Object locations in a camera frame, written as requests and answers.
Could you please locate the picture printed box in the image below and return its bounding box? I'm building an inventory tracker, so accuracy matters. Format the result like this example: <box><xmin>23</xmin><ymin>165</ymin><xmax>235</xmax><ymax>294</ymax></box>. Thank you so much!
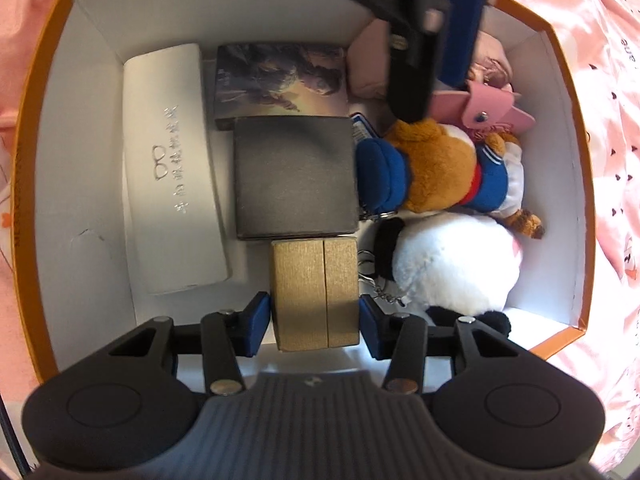
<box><xmin>215</xmin><ymin>42</ymin><xmax>351</xmax><ymax>131</ymax></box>

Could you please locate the gold box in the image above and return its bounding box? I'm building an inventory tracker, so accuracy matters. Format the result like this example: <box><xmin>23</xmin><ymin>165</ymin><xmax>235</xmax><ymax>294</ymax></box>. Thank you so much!
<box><xmin>269</xmin><ymin>237</ymin><xmax>362</xmax><ymax>352</ymax></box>

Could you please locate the brown bear plush toy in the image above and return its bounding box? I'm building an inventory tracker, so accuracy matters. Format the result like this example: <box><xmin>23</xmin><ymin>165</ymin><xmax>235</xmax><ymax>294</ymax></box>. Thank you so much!
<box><xmin>355</xmin><ymin>119</ymin><xmax>546</xmax><ymax>240</ymax></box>

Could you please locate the dark grey box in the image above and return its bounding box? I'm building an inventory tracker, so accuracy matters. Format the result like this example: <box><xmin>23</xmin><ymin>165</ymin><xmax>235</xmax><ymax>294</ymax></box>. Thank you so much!
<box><xmin>232</xmin><ymin>116</ymin><xmax>361</xmax><ymax>241</ymax></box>

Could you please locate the pink printed blanket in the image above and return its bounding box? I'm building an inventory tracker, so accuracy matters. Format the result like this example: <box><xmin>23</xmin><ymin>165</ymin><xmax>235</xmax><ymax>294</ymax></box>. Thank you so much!
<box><xmin>0</xmin><ymin>0</ymin><xmax>640</xmax><ymax>480</ymax></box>

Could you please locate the pink pouch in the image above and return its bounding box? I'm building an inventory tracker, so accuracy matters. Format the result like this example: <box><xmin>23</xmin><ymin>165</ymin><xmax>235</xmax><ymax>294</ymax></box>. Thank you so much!
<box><xmin>346</xmin><ymin>20</ymin><xmax>513</xmax><ymax>101</ymax></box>

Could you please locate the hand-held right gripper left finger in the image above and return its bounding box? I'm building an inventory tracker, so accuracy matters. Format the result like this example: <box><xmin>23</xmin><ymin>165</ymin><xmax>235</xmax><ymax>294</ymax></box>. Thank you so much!
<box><xmin>107</xmin><ymin>291</ymin><xmax>271</xmax><ymax>396</ymax></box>

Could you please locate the metal keychain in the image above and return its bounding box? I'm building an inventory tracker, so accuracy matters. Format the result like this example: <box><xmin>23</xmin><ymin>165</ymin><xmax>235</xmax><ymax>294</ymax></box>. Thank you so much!
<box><xmin>357</xmin><ymin>255</ymin><xmax>408</xmax><ymax>307</ymax></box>

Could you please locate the pink leather key holder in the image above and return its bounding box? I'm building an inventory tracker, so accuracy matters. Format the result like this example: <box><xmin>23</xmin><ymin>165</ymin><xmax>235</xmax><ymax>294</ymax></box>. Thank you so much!
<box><xmin>432</xmin><ymin>80</ymin><xmax>536</xmax><ymax>136</ymax></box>

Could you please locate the white glasses case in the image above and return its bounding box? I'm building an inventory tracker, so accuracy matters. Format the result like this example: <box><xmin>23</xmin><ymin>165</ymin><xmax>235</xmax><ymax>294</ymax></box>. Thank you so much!
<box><xmin>122</xmin><ymin>42</ymin><xmax>233</xmax><ymax>297</ymax></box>

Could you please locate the blue label tag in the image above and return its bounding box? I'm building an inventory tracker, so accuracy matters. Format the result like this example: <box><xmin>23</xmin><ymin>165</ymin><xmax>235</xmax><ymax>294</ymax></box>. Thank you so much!
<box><xmin>350</xmin><ymin>112</ymin><xmax>376</xmax><ymax>142</ymax></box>

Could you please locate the white panda plush toy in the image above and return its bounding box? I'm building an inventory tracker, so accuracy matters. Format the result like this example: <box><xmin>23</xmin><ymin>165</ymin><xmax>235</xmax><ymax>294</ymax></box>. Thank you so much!
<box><xmin>372</xmin><ymin>212</ymin><xmax>523</xmax><ymax>338</ymax></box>

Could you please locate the orange-rimmed white box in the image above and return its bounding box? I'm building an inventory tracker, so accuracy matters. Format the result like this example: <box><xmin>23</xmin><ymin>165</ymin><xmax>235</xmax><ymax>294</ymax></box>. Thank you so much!
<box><xmin>12</xmin><ymin>0</ymin><xmax>593</xmax><ymax>386</ymax></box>

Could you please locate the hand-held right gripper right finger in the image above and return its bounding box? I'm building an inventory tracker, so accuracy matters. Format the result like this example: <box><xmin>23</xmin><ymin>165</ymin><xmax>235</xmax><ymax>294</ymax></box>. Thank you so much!
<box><xmin>359</xmin><ymin>294</ymin><xmax>518</xmax><ymax>395</ymax></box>

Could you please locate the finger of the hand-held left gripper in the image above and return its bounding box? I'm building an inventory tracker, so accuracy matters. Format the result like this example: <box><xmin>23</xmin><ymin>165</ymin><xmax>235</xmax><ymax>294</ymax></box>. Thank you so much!
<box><xmin>437</xmin><ymin>0</ymin><xmax>506</xmax><ymax>88</ymax></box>
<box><xmin>307</xmin><ymin>0</ymin><xmax>446</xmax><ymax>125</ymax></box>

